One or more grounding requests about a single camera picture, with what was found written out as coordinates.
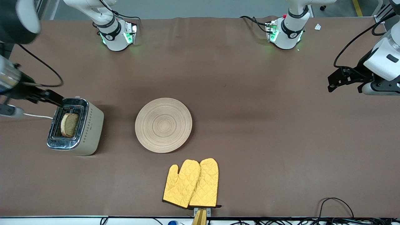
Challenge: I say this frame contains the slice of brown bread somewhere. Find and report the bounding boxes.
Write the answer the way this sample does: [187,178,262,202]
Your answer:
[60,113,80,138]

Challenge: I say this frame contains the round wooden plate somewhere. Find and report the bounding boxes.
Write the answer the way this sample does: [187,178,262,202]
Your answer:
[135,97,193,153]

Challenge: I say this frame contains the silver two-slot toaster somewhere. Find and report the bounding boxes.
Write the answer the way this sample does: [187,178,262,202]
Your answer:
[47,96,104,156]

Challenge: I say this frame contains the yellow quilted oven mitt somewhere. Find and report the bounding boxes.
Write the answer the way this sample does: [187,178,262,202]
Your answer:
[162,159,201,209]
[188,158,222,209]

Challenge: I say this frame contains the wooden stick pair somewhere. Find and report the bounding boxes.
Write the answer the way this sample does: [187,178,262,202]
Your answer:
[191,209,208,225]

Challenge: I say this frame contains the white toaster power cable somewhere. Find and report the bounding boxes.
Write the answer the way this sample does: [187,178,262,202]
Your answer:
[23,112,54,120]

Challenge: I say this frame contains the aluminium frame profile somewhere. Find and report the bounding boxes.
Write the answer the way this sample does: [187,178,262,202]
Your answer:
[374,0,400,24]

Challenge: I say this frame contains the black left arm base cable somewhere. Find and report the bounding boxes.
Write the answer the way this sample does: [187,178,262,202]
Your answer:
[240,15,270,33]

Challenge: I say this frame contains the black arm base cable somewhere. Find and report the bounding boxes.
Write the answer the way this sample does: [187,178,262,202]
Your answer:
[106,6,140,32]
[240,15,270,33]

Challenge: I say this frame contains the black right arm base cable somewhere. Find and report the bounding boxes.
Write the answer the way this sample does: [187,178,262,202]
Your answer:
[106,6,140,32]

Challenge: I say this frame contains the black looped cable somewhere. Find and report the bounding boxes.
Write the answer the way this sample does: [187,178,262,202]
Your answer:
[317,197,355,219]

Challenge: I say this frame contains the grey metal bracket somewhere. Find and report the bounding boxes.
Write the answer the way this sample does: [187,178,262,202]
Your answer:
[193,207,212,217]

